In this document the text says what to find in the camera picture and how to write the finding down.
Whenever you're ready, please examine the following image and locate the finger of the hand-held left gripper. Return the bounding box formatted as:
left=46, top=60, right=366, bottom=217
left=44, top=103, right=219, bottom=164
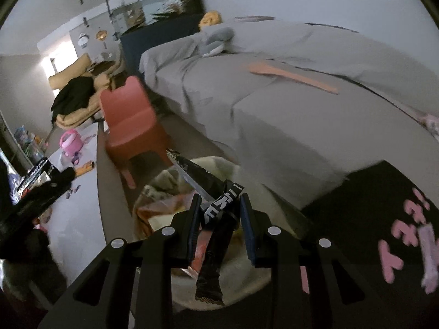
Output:
left=48, top=167, right=76, bottom=187

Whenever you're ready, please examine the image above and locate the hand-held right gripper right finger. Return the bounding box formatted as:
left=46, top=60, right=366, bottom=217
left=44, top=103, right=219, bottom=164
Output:
left=239, top=193, right=400, bottom=329

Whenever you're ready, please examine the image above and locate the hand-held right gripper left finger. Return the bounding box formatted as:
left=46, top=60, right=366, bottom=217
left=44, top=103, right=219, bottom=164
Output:
left=38, top=194, right=203, bottom=329

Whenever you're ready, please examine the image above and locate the black and red packet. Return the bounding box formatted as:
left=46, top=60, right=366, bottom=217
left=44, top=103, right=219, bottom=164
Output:
left=15, top=158, right=53, bottom=196

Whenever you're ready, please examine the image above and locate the black snack wrapper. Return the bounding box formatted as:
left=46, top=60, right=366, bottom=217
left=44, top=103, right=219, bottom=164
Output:
left=166, top=148, right=246, bottom=307

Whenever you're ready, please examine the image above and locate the waste bin with pale liner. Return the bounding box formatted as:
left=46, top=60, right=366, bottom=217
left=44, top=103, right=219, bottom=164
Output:
left=132, top=156, right=313, bottom=312

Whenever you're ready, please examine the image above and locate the person's left forearm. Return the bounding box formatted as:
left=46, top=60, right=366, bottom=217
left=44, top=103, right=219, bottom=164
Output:
left=0, top=226, right=67, bottom=316

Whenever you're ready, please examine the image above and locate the pink toy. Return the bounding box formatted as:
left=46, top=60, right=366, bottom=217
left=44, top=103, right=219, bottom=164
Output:
left=60, top=129, right=86, bottom=155

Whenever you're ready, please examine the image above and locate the orange packet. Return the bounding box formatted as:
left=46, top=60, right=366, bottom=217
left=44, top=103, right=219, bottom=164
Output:
left=137, top=194, right=193, bottom=228

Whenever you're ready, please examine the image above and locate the plastic bottle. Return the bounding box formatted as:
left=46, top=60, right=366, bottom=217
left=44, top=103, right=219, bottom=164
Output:
left=14, top=126, right=35, bottom=148

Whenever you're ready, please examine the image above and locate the black clothing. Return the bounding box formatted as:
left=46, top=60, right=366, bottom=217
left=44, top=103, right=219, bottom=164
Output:
left=51, top=75, right=97, bottom=122

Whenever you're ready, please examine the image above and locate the red plastic chair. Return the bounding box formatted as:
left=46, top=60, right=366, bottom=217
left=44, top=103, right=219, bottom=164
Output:
left=99, top=75, right=172, bottom=189

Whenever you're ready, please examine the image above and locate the beige armchair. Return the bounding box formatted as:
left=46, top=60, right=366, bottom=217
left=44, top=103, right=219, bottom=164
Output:
left=48, top=54, right=126, bottom=127

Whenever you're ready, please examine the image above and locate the black mat with pink print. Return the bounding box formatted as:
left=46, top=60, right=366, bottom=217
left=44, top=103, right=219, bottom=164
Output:
left=302, top=159, right=439, bottom=329

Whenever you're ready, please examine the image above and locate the grey bed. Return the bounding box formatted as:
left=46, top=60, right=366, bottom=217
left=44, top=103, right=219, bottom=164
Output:
left=139, top=19, right=439, bottom=209

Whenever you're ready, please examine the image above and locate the dark blue cabinet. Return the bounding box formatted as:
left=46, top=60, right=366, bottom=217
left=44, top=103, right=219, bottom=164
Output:
left=120, top=14, right=206, bottom=76

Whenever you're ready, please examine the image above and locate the orange flat strip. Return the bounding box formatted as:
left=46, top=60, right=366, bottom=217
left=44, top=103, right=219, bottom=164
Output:
left=247, top=61, right=339, bottom=94

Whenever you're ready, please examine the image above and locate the pale pink wrapper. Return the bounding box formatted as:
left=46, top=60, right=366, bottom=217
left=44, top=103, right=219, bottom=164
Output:
left=420, top=224, right=439, bottom=295

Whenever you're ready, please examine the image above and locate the glass fish tank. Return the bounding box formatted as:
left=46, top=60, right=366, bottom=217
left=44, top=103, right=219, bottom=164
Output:
left=104, top=0, right=203, bottom=35

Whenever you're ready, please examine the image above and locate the grey plush toy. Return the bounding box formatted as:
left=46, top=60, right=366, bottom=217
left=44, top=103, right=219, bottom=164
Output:
left=194, top=27, right=235, bottom=57

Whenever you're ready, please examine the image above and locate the pink floral white blanket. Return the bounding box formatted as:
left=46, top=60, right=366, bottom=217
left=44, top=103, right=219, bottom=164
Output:
left=417, top=111, right=439, bottom=136

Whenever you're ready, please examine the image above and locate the yellow plush toy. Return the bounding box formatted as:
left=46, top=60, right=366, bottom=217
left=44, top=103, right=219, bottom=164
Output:
left=199, top=11, right=220, bottom=30

